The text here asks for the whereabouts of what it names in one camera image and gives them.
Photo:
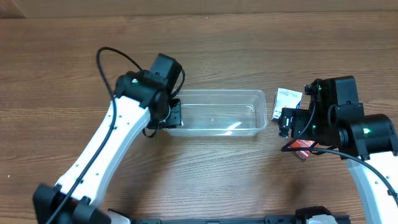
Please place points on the white blue medicine box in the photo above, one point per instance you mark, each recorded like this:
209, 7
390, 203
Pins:
285, 98

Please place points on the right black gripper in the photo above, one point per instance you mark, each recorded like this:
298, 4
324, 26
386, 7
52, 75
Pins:
286, 122

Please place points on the red Panadol box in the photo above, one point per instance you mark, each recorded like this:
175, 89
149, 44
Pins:
303, 144

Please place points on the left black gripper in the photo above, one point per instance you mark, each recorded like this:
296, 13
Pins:
175, 115

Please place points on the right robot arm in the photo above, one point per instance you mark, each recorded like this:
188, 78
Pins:
368, 144

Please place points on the clear plastic container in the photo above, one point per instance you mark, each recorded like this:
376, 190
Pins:
221, 113

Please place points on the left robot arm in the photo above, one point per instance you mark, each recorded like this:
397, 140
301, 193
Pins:
141, 100

